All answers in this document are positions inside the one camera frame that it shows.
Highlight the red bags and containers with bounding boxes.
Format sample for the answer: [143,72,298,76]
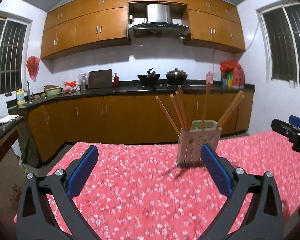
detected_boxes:
[220,61,245,89]

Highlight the window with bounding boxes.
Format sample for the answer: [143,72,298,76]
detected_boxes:
[260,2,300,85]
[0,18,27,95]

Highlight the green bowl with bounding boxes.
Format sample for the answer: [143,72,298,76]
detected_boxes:
[44,85,61,97]

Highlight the dark cutting board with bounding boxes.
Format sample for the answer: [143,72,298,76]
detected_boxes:
[88,69,112,89]

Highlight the left window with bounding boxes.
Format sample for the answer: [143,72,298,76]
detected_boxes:
[0,18,27,95]

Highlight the orange plastic bag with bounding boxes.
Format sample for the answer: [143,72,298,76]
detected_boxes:
[62,80,77,93]

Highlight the black lidded wok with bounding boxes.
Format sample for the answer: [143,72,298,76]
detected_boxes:
[166,68,188,86]

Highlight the steel range hood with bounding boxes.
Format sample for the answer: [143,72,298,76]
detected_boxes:
[128,2,190,40]

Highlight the wooden lower cabinets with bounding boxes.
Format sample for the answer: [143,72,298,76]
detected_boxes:
[29,91,254,163]

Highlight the wooden upper cabinets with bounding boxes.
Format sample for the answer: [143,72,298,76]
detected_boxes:
[41,0,245,60]

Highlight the black wok with handle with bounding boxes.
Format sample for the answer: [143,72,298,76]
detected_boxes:
[138,68,160,87]

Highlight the right window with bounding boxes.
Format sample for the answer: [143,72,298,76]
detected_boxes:
[260,2,300,85]

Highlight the wooden chopstick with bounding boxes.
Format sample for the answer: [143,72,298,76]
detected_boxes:
[155,96,180,136]
[178,85,189,130]
[170,94,185,130]
[175,91,187,131]
[218,94,246,129]
[217,90,244,128]
[201,85,210,129]

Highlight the beige perforated utensil holder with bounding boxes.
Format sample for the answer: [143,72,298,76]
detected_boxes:
[176,120,222,168]

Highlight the red sauce bottle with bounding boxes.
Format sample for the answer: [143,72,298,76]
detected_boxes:
[114,72,119,87]

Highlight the clear glass jar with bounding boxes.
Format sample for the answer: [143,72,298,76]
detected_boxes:
[78,73,89,90]

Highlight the pink bottle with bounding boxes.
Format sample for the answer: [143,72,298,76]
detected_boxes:
[206,71,213,86]

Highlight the wooden cabinets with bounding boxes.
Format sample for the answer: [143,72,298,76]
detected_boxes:
[41,0,245,60]
[29,91,254,163]

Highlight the red plastic bag on wall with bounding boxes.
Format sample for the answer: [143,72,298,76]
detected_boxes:
[26,56,40,82]

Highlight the yellow detergent bottle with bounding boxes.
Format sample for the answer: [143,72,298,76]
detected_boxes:
[15,88,25,106]

